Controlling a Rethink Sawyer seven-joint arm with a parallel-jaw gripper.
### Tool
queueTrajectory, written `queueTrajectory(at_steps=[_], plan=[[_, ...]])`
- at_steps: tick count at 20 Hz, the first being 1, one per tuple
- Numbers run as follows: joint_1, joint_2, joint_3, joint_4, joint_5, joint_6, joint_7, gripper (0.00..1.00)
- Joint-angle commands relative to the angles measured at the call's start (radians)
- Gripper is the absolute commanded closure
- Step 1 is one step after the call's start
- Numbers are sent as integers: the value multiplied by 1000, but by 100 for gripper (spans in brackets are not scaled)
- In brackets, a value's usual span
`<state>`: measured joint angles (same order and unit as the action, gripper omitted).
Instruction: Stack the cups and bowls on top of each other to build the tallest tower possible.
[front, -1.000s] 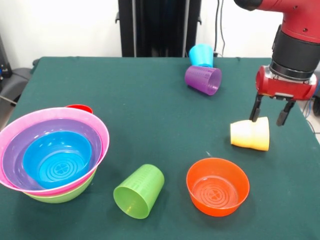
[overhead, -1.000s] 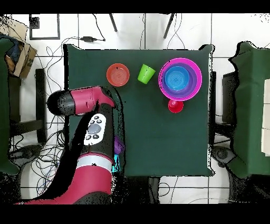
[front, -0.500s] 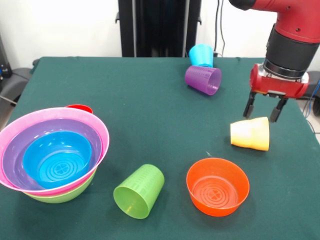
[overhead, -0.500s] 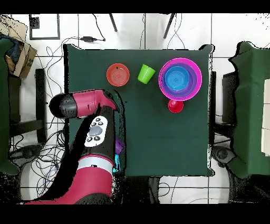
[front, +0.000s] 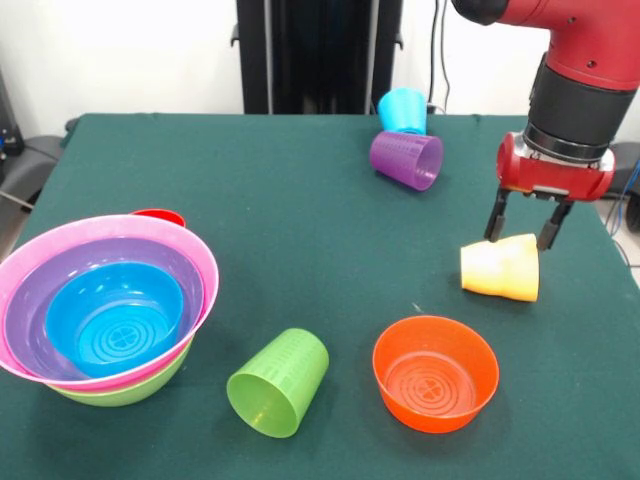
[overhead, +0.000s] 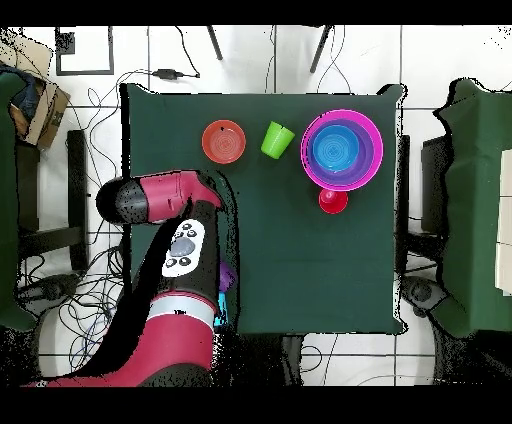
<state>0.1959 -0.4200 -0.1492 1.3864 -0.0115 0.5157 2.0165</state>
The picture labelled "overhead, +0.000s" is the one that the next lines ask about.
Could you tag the blue bowl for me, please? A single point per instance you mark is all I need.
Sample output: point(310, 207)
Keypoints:
point(335, 148)

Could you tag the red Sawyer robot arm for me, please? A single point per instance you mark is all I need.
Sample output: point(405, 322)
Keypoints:
point(176, 344)

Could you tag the purple cup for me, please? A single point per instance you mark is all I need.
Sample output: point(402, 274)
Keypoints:
point(228, 276)

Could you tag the green cup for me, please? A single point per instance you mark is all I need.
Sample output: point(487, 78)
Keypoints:
point(276, 140)

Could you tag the orange bowl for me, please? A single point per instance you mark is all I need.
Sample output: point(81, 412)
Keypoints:
point(224, 142)

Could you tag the red cup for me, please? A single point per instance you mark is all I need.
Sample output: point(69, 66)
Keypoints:
point(334, 204)

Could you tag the dark green table cloth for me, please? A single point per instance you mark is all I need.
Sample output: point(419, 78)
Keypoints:
point(320, 260)

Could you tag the purple bowl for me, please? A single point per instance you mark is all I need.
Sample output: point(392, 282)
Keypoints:
point(344, 178)

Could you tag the blue cup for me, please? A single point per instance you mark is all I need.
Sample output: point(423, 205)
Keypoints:
point(222, 310)

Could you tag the pink bowl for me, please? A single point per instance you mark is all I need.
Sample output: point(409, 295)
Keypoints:
point(360, 118)

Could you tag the black power adapter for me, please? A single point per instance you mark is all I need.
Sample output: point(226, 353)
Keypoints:
point(166, 74)

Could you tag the black tripod leg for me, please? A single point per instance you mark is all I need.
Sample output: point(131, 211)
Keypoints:
point(214, 42)
point(320, 48)

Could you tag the grey chair base with knob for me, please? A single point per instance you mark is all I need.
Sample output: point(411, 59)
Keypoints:
point(52, 288)

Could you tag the green covered table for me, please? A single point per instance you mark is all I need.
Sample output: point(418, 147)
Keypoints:
point(476, 200)
point(8, 200)

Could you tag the cardboard box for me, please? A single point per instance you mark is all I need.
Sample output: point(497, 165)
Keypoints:
point(44, 120)

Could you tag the black square frame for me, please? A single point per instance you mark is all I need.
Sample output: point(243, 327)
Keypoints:
point(84, 72)

